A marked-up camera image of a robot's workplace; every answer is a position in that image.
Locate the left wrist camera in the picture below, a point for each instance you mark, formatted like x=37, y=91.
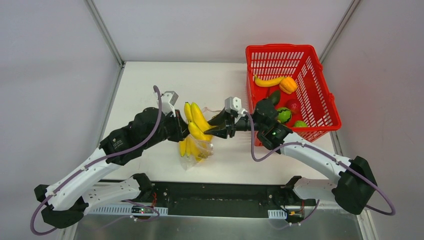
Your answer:
x=168, y=100

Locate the red toy apple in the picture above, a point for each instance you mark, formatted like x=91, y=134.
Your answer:
x=294, y=106

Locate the clear zip top bag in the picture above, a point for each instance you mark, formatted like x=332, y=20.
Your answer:
x=189, y=162

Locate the dark green avocado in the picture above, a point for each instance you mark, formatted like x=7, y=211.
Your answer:
x=275, y=97

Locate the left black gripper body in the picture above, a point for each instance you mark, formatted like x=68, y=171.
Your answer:
x=182, y=125

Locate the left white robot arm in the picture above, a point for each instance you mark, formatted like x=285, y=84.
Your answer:
x=66, y=202

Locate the toy watermelon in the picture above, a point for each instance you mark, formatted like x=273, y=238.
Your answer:
x=284, y=115

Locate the red plastic basket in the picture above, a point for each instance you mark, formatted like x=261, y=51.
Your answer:
x=301, y=62

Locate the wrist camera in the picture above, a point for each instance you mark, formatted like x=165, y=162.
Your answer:
x=168, y=100
x=233, y=106

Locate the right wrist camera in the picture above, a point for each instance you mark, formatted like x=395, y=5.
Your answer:
x=233, y=106

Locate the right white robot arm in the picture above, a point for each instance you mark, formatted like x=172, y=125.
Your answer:
x=350, y=183

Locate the yellow banana bunch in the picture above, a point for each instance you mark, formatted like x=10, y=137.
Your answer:
x=204, y=149
x=187, y=148
x=197, y=123

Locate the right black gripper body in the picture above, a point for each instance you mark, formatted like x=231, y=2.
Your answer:
x=231, y=124

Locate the single yellow banana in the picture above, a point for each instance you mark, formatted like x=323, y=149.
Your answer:
x=268, y=83

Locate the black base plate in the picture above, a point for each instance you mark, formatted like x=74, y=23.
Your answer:
x=221, y=200

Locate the orange toy pepper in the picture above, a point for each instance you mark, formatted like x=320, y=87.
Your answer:
x=288, y=85

